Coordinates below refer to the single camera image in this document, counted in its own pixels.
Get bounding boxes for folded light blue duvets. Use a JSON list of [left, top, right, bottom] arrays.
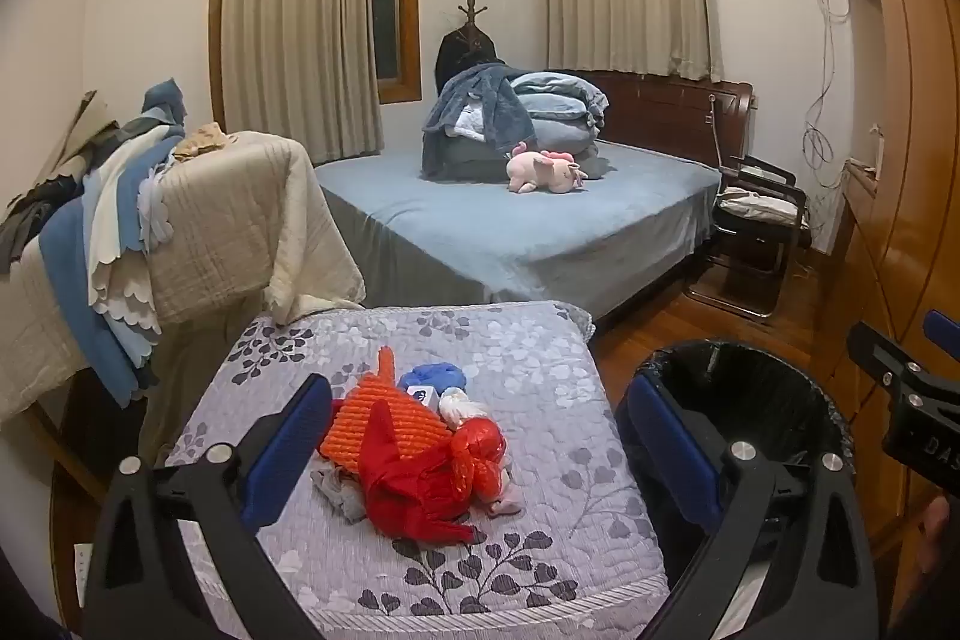
[[514, 72, 610, 150]]

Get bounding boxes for wooden wardrobe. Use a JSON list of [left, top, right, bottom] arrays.
[[814, 0, 960, 596]]

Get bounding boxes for hanging wall cables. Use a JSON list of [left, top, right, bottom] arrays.
[[799, 0, 852, 191]]

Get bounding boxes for dark clothing pile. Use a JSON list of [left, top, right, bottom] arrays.
[[0, 179, 83, 274]]

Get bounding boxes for wooden framed window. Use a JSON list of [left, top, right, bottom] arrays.
[[369, 0, 421, 105]]

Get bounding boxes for wide beige curtain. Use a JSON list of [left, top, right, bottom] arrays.
[[217, 0, 385, 165]]

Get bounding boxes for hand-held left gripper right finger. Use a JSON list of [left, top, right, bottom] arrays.
[[626, 374, 882, 640]]

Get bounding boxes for small tan cloth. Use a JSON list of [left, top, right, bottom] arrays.
[[174, 122, 237, 160]]

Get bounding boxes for trash bin with black bag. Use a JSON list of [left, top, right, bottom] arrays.
[[613, 338, 856, 611]]

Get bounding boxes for pink plush toy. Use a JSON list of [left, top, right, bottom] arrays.
[[504, 143, 587, 193]]

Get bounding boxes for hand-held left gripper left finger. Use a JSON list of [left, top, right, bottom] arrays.
[[81, 374, 335, 640]]

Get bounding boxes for pale chair cushion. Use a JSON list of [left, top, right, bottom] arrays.
[[716, 186, 807, 229]]

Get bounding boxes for grey floral quilt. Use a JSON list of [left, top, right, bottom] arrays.
[[161, 302, 668, 618]]

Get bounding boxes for blue-grey fleece blanket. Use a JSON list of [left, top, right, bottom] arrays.
[[421, 62, 541, 176]]

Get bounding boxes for bed with blue sheet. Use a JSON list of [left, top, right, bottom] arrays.
[[315, 141, 725, 322]]

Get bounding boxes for dark wooden headboard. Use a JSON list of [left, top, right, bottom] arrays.
[[547, 70, 755, 169]]

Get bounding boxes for orange knitted cloth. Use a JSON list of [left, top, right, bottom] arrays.
[[319, 346, 458, 468]]

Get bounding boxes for small white roll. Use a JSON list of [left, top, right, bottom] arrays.
[[439, 391, 488, 427]]

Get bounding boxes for blue white scalloped cloth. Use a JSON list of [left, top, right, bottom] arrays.
[[41, 79, 188, 408]]

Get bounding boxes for beige quilted cover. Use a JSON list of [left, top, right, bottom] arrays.
[[0, 130, 367, 420]]

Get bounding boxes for person's right hand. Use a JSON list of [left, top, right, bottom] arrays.
[[921, 494, 960, 573]]

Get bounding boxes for black metal chair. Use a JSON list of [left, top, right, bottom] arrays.
[[686, 156, 811, 320]]

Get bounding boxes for dark hanging coat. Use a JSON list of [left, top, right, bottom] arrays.
[[436, 26, 505, 94]]

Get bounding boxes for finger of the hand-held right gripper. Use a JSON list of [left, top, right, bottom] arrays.
[[847, 321, 935, 390], [924, 308, 960, 350]]

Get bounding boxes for grey sock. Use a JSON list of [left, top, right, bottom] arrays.
[[311, 466, 368, 522]]

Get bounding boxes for red cloth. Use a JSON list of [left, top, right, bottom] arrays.
[[360, 400, 507, 543]]

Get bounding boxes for wooden coat rack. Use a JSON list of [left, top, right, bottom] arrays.
[[450, 0, 496, 64]]

